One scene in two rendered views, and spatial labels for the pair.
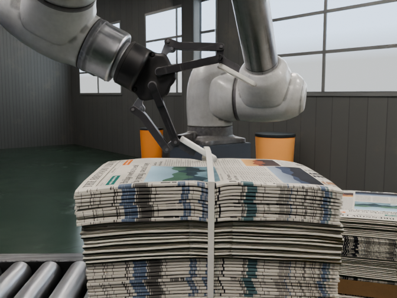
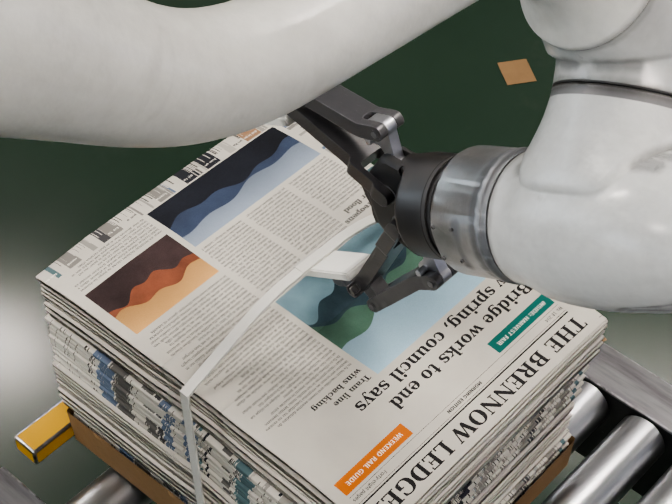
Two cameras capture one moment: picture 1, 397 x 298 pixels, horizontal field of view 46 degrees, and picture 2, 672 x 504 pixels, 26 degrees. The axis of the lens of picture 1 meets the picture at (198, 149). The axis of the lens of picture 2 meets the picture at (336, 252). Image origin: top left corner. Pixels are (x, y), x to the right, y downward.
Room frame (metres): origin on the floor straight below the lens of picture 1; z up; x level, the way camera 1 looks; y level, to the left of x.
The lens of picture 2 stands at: (1.35, 0.55, 1.92)
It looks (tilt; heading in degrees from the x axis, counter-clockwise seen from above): 47 degrees down; 224
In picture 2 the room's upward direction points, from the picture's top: straight up
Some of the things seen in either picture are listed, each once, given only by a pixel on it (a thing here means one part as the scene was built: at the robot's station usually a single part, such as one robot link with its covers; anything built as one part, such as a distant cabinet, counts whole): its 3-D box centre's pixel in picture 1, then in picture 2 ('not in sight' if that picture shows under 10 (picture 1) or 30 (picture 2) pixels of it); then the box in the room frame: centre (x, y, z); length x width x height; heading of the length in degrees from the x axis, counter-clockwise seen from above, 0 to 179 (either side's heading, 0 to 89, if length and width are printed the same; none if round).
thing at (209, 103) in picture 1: (212, 93); not in sight; (1.58, -0.05, 1.17); 0.18 x 0.16 x 0.22; 69
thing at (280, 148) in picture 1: (274, 164); not in sight; (5.29, -0.88, 0.36); 0.47 x 0.45 x 0.72; 38
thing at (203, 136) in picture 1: (205, 133); not in sight; (1.57, -0.02, 1.03); 0.22 x 0.18 x 0.06; 128
